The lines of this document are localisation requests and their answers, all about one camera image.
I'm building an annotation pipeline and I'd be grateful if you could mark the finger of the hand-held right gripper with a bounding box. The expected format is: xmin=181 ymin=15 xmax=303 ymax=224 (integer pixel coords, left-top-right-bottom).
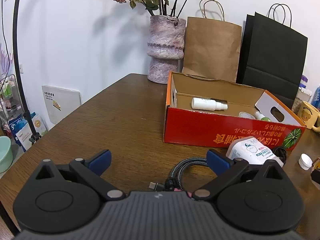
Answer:
xmin=311 ymin=168 xmax=320 ymax=189

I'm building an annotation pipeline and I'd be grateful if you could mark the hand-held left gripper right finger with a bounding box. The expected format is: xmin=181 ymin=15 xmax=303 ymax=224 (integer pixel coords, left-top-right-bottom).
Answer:
xmin=192 ymin=149 xmax=287 ymax=202

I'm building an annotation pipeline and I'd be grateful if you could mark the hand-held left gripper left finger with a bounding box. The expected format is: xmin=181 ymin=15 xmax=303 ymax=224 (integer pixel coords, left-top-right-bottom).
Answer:
xmin=35 ymin=149 xmax=125 ymax=202

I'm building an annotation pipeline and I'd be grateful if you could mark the white bottle cap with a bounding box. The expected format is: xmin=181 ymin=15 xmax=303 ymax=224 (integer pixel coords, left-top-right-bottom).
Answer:
xmin=299 ymin=153 xmax=313 ymax=171

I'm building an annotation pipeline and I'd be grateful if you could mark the white wipes pack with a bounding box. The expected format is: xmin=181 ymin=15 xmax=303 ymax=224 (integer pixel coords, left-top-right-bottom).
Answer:
xmin=226 ymin=136 xmax=284 ymax=167

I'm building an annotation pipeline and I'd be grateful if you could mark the red cardboard box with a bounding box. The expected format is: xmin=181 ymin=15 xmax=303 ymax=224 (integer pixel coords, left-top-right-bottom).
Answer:
xmin=163 ymin=71 xmax=307 ymax=151

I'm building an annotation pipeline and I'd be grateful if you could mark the black usb cable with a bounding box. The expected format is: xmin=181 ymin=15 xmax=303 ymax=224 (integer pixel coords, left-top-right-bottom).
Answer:
xmin=272 ymin=146 xmax=288 ymax=163

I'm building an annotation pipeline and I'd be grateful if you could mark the braided cable with pink tie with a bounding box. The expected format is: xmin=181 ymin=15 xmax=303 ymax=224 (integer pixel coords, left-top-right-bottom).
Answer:
xmin=149 ymin=157 xmax=218 ymax=193

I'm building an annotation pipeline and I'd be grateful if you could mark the white spray bottle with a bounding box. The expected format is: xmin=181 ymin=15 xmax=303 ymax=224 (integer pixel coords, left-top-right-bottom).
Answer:
xmin=192 ymin=97 xmax=228 ymax=111

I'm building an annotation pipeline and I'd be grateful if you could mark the green spray bottle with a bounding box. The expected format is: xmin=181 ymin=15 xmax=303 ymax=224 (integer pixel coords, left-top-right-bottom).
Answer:
xmin=255 ymin=111 xmax=272 ymax=122

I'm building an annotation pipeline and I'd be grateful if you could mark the yellow bear mug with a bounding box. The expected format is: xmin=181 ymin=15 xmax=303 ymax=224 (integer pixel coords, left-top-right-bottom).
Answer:
xmin=297 ymin=101 xmax=320 ymax=132

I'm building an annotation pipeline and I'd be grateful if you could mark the white board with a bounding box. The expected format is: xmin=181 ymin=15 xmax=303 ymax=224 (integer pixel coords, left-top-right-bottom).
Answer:
xmin=42 ymin=85 xmax=82 ymax=125

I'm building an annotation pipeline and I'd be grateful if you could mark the black light stand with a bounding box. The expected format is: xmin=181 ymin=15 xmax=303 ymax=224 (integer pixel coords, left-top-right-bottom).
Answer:
xmin=11 ymin=0 xmax=42 ymax=153

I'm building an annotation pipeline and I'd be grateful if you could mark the white green bag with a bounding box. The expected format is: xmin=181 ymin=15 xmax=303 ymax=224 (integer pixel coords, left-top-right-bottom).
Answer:
xmin=30 ymin=112 xmax=48 ymax=138

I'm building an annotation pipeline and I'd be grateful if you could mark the clear food container white lid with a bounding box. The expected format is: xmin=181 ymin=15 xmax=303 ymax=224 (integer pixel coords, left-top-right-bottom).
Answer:
xmin=291 ymin=87 xmax=313 ymax=112

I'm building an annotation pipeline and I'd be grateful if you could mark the blue white package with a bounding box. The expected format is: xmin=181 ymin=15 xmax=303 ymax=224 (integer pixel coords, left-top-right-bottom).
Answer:
xmin=9 ymin=115 xmax=33 ymax=153

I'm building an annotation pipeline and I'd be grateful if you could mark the mint green bucket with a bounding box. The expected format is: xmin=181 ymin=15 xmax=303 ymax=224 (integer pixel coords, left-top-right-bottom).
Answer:
xmin=0 ymin=136 xmax=13 ymax=173

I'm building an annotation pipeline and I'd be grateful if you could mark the metal storage rack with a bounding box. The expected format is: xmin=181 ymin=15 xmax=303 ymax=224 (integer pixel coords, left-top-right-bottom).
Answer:
xmin=0 ymin=74 xmax=25 ymax=130

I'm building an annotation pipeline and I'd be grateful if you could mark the brown paper bag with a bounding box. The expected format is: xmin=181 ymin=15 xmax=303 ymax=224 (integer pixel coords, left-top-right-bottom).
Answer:
xmin=182 ymin=0 xmax=242 ymax=83

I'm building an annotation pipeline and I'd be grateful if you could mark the black paper bag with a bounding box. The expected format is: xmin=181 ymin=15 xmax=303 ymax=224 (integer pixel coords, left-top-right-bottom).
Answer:
xmin=236 ymin=4 xmax=308 ymax=110

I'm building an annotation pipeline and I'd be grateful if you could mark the purple marbled vase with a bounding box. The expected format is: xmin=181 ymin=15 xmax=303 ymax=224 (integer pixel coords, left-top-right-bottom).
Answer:
xmin=147 ymin=15 xmax=187 ymax=84

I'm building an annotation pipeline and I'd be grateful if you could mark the floral wall poster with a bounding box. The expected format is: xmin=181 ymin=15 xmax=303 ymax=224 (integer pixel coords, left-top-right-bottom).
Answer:
xmin=0 ymin=42 xmax=14 ymax=75

